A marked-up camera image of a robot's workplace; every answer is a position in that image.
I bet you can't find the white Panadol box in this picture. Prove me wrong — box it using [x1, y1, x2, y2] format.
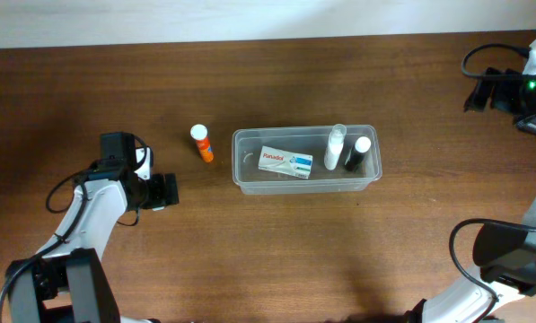
[258, 146, 313, 179]

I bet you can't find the black bottle white cap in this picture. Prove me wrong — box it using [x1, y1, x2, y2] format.
[345, 136, 372, 171]

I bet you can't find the white spray bottle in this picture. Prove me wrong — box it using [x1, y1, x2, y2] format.
[324, 124, 347, 170]

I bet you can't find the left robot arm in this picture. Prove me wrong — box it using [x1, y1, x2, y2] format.
[0, 132, 180, 322]

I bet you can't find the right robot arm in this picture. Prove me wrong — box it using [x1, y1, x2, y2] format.
[402, 197, 536, 323]

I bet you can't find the clear plastic container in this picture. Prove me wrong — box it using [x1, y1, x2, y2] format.
[232, 125, 382, 195]

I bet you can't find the orange effervescent tablet tube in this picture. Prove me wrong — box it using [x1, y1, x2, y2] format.
[190, 124, 214, 163]

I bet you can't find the right black cable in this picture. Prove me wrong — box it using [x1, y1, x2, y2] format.
[460, 42, 532, 83]

